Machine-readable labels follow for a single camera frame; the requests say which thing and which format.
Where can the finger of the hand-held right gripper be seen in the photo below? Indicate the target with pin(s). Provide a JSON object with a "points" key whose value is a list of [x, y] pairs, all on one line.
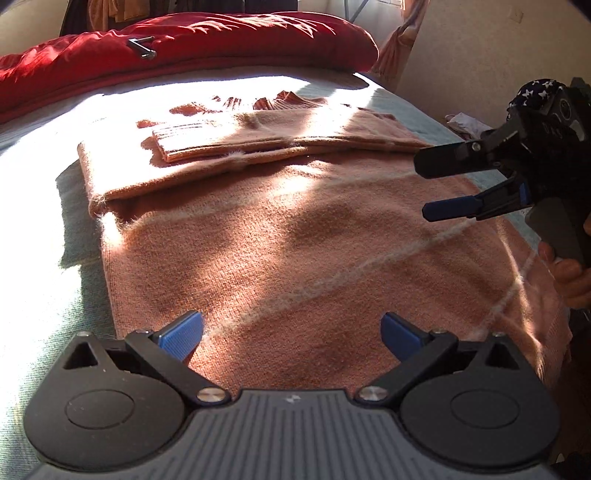
{"points": [[452, 210], [452, 159]]}

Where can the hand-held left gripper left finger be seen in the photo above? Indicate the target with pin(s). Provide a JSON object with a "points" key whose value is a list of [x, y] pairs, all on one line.
{"points": [[182, 337]]}

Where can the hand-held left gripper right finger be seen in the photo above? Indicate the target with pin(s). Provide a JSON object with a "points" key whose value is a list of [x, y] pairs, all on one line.
{"points": [[399, 334]]}

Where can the orange knit sweater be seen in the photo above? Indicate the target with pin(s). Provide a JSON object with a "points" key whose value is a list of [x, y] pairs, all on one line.
{"points": [[300, 240]]}

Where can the white folded clothes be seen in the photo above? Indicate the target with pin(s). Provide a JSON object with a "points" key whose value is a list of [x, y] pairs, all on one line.
{"points": [[464, 124]]}

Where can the dark hanging clothes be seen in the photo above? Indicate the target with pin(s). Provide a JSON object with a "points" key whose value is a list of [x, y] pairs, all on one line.
{"points": [[258, 5]]}

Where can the person's right hand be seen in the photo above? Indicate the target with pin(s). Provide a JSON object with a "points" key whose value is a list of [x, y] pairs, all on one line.
{"points": [[572, 281]]}

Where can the navy star-print cloth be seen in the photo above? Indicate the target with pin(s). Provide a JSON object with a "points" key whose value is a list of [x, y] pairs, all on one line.
{"points": [[535, 92]]}

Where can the pink fringed curtain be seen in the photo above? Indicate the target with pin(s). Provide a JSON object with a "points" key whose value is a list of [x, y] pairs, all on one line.
{"points": [[401, 41]]}

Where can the metal stand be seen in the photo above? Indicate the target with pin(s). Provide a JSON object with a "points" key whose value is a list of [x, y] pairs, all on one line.
{"points": [[358, 11]]}

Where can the red duvet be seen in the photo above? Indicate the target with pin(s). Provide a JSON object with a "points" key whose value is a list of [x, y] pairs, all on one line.
{"points": [[231, 41]]}

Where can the metal hex key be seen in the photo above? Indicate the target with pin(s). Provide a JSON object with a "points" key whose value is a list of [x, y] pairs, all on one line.
{"points": [[145, 53]]}

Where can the orange hanging cloth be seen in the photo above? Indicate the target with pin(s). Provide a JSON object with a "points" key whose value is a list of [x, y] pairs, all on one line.
{"points": [[111, 11]]}

